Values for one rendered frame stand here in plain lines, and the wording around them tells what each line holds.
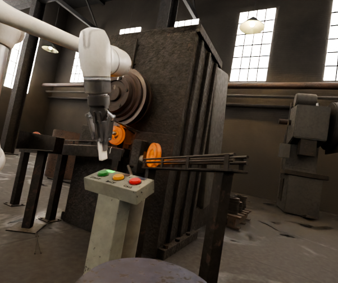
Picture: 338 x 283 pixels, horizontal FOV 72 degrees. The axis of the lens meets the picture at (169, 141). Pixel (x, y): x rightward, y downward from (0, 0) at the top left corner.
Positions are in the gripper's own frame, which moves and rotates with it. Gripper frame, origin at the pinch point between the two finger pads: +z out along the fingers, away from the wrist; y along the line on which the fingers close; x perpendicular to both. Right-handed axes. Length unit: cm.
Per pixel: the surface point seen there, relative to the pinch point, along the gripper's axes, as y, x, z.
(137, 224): -9.1, -7.5, 32.4
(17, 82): 703, -361, -33
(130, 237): -8.2, -3.4, 36.2
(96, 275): -27.4, 31.7, 16.2
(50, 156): 322, -190, 103
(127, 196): -15.5, 6.0, 12.3
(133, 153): 38, -68, 25
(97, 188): -2.3, 6.0, 12.4
